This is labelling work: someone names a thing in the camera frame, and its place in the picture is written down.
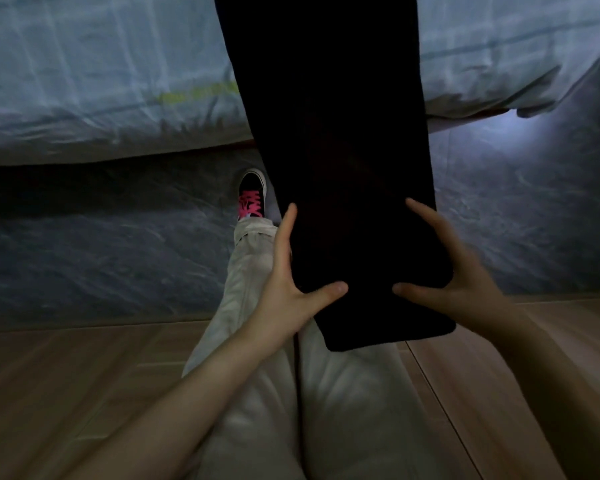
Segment person's right hand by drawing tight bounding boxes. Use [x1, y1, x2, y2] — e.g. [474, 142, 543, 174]
[391, 197, 522, 341]

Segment person's left hand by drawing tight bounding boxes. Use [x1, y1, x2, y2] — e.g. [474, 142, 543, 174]
[247, 202, 350, 348]

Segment dark brown trousers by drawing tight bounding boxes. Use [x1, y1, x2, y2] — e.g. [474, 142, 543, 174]
[212, 0, 457, 353]

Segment bed with blue plaid sheet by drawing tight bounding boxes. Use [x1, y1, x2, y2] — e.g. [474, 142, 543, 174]
[0, 0, 600, 168]

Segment person's right forearm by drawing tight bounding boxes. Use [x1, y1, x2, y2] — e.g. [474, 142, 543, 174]
[485, 309, 600, 480]

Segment person's left forearm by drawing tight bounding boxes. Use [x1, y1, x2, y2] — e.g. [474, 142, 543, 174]
[65, 319, 291, 480]

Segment person's grey trousers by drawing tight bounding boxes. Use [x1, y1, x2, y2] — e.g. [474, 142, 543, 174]
[179, 217, 461, 480]

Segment black shoe with pink laces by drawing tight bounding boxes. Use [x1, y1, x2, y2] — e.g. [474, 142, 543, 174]
[237, 168, 269, 221]

